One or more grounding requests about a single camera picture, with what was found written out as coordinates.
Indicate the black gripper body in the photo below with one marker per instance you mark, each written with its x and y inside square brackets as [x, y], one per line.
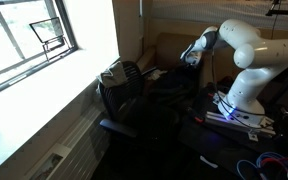
[191, 66]

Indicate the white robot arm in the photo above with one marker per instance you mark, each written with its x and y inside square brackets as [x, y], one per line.
[257, 56]

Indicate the black mesh office chair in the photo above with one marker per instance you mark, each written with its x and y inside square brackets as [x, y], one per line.
[127, 96]

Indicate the grey garment on chair back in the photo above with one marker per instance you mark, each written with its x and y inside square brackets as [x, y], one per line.
[114, 75]

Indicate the dark backpack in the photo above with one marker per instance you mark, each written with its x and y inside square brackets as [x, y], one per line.
[170, 88]

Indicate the orange black clamp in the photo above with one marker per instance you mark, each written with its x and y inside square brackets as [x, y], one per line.
[197, 119]
[210, 94]

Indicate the white cloth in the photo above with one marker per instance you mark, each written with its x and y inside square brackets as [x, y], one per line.
[155, 75]

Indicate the black bag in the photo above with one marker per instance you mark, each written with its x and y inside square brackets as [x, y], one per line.
[226, 83]

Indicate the white dotted fabric panel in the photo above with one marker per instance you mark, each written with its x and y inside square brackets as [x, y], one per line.
[200, 10]

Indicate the black robot table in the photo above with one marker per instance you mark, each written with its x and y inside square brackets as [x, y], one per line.
[217, 141]

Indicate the white paper strip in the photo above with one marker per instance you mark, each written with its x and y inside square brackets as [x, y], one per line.
[209, 162]

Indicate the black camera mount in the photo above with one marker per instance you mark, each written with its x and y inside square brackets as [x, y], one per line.
[284, 12]

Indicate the black window frame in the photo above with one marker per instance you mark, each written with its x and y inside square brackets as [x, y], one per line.
[67, 26]

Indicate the white wall heater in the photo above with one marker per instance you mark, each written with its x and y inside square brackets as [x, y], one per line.
[80, 146]

